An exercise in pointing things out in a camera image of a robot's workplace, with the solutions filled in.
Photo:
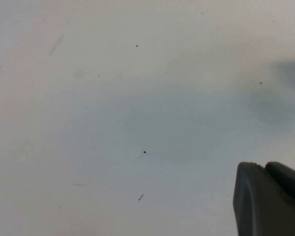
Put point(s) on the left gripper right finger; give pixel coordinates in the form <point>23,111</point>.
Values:
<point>290,184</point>

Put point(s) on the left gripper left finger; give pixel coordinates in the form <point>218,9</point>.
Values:
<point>255,209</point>

